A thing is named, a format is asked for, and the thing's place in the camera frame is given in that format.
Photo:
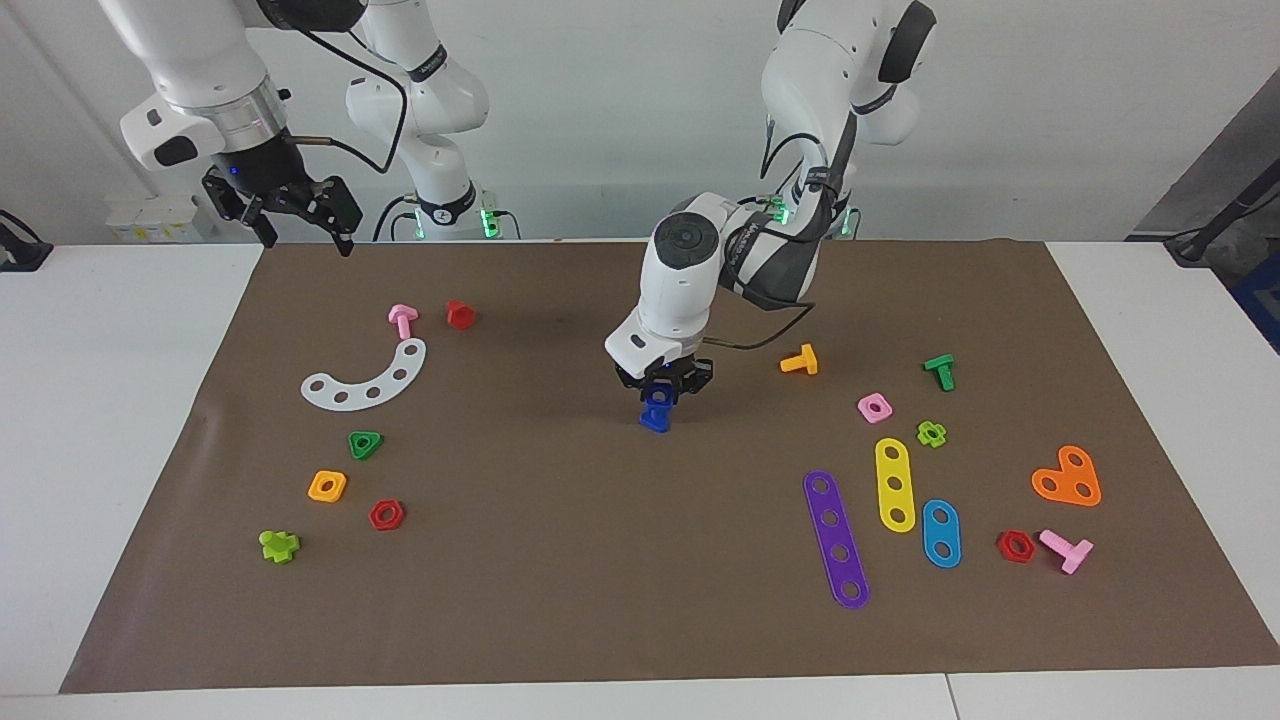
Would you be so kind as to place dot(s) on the purple strip with holes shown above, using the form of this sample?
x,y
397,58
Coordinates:
x,y
834,535

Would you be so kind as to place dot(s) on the blue strip with holes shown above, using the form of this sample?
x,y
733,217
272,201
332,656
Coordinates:
x,y
941,535

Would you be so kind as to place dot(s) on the white curved strip with holes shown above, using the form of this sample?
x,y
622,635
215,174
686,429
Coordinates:
x,y
385,380

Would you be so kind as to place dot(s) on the orange square nut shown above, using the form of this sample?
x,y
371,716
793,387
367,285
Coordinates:
x,y
318,488

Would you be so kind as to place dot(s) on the white box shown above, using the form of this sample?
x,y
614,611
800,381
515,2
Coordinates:
x,y
160,218

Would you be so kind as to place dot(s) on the red plastic screw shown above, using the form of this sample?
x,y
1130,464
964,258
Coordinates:
x,y
460,315

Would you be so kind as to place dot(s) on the pink plastic screw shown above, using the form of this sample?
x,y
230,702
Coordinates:
x,y
1070,552
402,320

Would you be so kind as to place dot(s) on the lime green cross screw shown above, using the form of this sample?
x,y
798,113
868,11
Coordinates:
x,y
278,546

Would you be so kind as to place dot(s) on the orange heart plate with holes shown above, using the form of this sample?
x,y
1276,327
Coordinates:
x,y
1062,478

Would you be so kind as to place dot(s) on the orange plastic screw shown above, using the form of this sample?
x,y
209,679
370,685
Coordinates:
x,y
800,362

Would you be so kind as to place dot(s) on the green plastic screw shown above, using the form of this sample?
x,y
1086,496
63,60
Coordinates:
x,y
941,368

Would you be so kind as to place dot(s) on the blue plastic screw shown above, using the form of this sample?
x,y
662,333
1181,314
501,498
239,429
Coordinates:
x,y
657,412

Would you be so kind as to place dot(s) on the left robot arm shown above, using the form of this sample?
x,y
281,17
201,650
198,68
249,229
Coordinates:
x,y
680,270

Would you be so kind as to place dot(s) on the lime green flower nut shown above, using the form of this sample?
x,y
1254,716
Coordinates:
x,y
925,436

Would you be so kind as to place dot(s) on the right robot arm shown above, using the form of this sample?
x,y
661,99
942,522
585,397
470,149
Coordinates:
x,y
190,50

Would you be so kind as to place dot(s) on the yellow strip with holes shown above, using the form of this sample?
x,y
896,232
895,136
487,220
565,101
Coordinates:
x,y
895,468

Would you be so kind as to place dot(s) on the green triangular nut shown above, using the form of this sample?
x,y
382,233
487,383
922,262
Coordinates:
x,y
360,448

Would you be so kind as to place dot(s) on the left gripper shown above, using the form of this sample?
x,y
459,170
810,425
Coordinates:
x,y
664,372

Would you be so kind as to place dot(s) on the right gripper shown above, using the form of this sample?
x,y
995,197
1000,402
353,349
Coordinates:
x,y
255,168

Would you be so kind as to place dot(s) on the black stand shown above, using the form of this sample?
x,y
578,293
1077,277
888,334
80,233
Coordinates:
x,y
1215,225
22,255

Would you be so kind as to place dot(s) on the red hexagon nut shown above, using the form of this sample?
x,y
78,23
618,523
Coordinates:
x,y
376,515
1004,548

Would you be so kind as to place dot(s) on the pink square nut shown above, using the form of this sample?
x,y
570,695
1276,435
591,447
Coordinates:
x,y
866,410

